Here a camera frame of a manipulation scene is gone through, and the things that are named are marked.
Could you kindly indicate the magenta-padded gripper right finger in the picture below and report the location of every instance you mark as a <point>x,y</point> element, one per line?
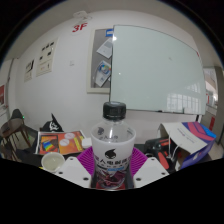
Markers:
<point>150,170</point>

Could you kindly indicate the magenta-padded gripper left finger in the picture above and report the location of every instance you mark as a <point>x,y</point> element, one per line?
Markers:
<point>75,170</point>

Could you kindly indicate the clear black-capped drink bottle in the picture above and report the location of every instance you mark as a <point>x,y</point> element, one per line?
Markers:
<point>111,156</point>

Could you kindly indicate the black and red power tool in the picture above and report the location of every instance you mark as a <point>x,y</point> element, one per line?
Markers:
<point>156,150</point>

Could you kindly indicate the small white flat box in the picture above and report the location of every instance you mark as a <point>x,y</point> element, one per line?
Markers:
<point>86,142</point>

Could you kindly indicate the colourful printed book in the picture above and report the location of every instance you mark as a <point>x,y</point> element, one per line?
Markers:
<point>60,142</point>

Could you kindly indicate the blue and white paper bag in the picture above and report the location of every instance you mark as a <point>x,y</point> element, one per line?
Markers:
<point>190,143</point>

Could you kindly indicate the black skull flag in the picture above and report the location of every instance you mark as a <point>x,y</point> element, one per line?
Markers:
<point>52,126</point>

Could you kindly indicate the wooden chair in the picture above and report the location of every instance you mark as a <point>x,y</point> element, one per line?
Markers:
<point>11,133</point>

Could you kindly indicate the red floor cabinet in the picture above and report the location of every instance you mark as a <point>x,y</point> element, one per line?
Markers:
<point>212,123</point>

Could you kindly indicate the dark grey chair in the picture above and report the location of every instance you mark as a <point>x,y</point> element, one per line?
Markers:
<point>16,114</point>

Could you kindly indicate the colourful pinned flyer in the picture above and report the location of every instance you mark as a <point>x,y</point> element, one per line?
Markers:
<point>103,73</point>

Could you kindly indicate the large glass whiteboard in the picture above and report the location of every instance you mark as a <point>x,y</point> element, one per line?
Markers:
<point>156,66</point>

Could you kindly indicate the grey white-framed pin board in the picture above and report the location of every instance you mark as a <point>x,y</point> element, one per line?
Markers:
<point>92,50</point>

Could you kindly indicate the white pinned paper sheet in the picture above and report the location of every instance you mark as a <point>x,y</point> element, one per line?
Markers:
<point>105,48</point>

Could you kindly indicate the blue pinned label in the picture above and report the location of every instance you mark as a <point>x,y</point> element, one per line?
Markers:
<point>109,33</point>

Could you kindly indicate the red framed wall sign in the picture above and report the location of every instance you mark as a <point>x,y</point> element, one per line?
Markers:
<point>207,99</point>

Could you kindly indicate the white wall switch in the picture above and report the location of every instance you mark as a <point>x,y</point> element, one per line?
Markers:
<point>72,62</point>

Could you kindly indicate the small white wall poster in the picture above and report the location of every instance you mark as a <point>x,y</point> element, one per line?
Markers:
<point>29,70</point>

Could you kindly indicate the large white wall poster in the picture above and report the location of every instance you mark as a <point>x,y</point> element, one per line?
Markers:
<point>46,56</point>

